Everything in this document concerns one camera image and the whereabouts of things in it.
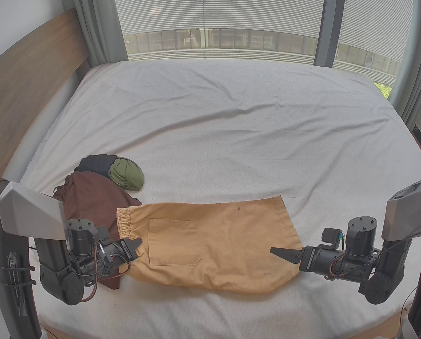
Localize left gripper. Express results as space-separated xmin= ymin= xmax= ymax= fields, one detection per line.
xmin=100 ymin=238 xmax=143 ymax=273

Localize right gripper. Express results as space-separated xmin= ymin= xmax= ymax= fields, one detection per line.
xmin=269 ymin=245 xmax=342 ymax=275

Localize tan shorts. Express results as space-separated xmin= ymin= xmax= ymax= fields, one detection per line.
xmin=116 ymin=196 xmax=303 ymax=296

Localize bed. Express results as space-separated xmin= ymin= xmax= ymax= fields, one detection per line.
xmin=0 ymin=7 xmax=421 ymax=339

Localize brown garment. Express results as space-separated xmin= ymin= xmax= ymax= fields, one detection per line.
xmin=52 ymin=171 xmax=143 ymax=290

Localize green garment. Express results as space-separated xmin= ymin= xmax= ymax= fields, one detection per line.
xmin=109 ymin=157 xmax=145 ymax=191

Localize black garment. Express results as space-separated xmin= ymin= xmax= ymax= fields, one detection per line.
xmin=74 ymin=154 xmax=121 ymax=176

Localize grey-green curtain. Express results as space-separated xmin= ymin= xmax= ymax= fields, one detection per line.
xmin=389 ymin=0 xmax=421 ymax=128
xmin=59 ymin=0 xmax=128 ymax=68

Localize window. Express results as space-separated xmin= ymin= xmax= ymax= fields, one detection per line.
xmin=112 ymin=0 xmax=417 ymax=87

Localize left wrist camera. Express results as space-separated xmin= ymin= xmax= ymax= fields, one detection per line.
xmin=96 ymin=226 xmax=114 ymax=247

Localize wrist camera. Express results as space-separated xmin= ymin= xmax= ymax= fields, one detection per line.
xmin=321 ymin=227 xmax=346 ymax=250
xmin=96 ymin=226 xmax=114 ymax=247

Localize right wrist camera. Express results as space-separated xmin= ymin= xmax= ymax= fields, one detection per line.
xmin=321 ymin=227 xmax=346 ymax=250

